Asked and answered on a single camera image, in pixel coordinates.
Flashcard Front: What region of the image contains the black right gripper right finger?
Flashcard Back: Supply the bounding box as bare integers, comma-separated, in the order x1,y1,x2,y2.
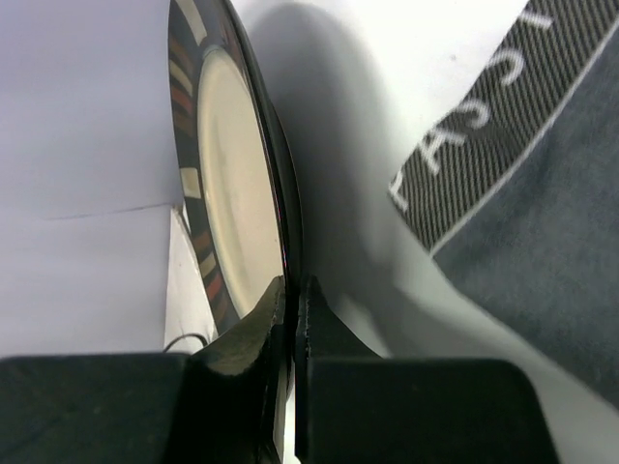
295,275,559,463

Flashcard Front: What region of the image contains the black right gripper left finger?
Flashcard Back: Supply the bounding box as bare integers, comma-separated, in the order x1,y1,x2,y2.
1,277,286,463

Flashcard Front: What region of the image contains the dark rimmed dinner plate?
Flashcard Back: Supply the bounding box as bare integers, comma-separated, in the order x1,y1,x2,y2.
168,1,303,332

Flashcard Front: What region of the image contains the grey striped cloth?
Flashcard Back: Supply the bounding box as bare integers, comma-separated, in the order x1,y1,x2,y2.
390,1,618,404

